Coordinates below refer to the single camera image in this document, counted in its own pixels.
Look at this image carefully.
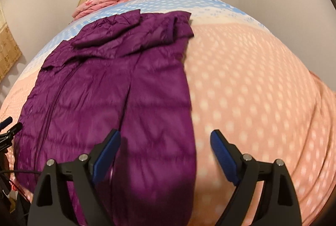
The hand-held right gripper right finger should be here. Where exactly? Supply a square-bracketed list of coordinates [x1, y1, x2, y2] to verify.
[210, 129, 301, 226]

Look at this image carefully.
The purple hooded puffer jacket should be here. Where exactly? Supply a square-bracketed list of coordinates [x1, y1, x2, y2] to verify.
[14, 11, 198, 226]

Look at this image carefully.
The bed with polka-dot sheet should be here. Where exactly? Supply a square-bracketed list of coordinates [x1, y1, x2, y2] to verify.
[0, 0, 336, 226]

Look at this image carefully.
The black cable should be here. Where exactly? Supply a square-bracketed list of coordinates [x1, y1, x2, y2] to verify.
[0, 169, 40, 174]

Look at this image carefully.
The pink folded blanket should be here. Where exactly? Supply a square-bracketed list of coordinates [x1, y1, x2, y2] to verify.
[72, 0, 122, 19]

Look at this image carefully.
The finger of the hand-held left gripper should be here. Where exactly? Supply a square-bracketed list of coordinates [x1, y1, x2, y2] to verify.
[0, 122, 24, 149]
[0, 117, 13, 130]

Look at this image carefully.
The wide beige patterned curtain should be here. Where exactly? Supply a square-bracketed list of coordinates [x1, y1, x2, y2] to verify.
[0, 0, 23, 82]

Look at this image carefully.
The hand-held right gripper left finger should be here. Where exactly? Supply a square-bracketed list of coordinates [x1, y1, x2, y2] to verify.
[28, 129, 122, 226]

